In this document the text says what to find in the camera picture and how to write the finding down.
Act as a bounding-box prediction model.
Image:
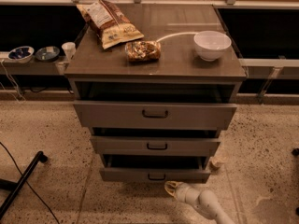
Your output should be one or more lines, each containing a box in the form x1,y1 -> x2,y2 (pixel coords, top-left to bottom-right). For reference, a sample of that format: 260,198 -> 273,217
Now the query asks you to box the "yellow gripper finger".
164,181 -> 182,198

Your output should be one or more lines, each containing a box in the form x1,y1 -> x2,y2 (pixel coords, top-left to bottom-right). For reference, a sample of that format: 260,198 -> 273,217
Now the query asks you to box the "grey bottom drawer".
100,154 -> 210,183

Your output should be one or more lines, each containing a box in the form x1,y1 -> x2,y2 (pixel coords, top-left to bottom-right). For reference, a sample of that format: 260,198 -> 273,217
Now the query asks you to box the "grey drawer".
91,136 -> 220,157
74,100 -> 236,130
100,154 -> 210,183

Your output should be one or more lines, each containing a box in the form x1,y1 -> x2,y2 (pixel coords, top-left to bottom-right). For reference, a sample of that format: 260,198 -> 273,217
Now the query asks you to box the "grey middle drawer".
91,136 -> 220,157

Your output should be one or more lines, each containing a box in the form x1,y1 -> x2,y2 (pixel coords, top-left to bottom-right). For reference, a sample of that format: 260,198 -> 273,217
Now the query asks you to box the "grey drawer cabinet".
64,3 -> 248,173

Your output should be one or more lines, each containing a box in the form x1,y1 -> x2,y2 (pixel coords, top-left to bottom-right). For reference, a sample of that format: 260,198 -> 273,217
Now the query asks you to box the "grey top drawer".
74,100 -> 236,130

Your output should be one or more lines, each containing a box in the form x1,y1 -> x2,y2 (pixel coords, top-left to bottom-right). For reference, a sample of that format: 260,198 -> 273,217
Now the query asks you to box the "crumpled paper scrap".
209,157 -> 224,171

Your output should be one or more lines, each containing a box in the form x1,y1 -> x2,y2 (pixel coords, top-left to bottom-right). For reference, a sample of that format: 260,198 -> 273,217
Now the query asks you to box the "clear snack packet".
125,41 -> 161,62

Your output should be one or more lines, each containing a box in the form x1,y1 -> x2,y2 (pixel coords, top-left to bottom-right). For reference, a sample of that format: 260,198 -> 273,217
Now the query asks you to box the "white bowl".
193,31 -> 232,62

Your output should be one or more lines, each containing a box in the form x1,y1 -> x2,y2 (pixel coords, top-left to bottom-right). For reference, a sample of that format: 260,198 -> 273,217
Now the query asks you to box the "black stand leg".
0,151 -> 48,219

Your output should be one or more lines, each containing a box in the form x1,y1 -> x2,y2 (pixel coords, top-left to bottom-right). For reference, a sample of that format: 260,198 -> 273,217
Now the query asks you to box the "grey side shelf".
0,52 -> 68,76

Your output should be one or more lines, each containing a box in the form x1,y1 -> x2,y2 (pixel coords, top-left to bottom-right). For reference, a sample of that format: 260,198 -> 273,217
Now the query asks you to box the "brown chip bag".
77,0 -> 144,49

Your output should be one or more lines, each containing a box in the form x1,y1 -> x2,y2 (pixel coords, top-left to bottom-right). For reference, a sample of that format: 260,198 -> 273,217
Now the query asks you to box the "white paper cup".
62,42 -> 76,60

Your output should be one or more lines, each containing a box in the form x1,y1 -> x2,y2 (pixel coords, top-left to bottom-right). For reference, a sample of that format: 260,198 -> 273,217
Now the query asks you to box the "dark blue bowl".
36,46 -> 60,62

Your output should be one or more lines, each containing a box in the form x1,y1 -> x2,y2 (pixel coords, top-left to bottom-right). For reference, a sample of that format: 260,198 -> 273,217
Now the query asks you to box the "blue patterned bowl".
8,46 -> 35,63

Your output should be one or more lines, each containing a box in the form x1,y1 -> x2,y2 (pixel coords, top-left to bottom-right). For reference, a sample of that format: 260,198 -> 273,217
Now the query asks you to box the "black floor cable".
0,141 -> 61,224

